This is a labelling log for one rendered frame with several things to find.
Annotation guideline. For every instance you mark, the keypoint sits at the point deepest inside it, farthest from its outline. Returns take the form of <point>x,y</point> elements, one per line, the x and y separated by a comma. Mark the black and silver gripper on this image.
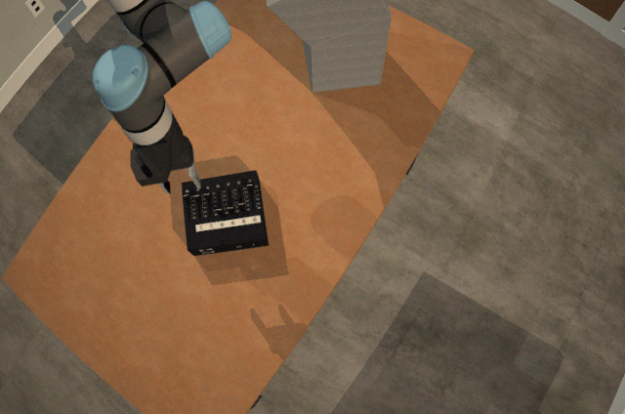
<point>152,163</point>

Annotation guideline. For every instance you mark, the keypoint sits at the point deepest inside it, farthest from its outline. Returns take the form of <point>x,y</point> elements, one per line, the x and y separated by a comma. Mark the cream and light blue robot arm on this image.
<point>130,81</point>

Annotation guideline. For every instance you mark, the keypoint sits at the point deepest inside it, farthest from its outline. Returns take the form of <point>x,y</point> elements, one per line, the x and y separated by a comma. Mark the black lighting desk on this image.
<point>212,230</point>

